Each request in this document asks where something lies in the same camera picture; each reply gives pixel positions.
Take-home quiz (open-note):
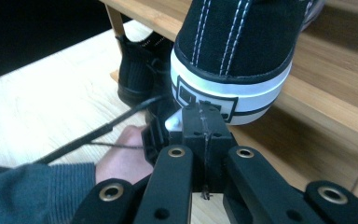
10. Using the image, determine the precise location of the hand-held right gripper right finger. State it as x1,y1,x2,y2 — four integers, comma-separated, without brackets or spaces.
204,105,239,192

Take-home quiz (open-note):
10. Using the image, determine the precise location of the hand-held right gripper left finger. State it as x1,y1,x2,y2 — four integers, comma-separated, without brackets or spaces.
168,104,207,192

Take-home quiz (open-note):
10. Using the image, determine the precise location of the black and white canvas sneaker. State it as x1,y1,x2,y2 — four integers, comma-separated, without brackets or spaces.
169,0,326,126

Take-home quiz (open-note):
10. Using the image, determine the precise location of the wooden three-tier shoe rack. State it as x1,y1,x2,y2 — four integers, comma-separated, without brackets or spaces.
99,0,358,204

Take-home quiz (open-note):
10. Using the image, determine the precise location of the thin black wire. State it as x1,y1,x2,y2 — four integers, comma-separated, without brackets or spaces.
89,141,145,149

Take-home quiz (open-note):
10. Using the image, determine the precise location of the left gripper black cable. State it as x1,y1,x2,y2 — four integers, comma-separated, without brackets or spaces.
33,93,166,166

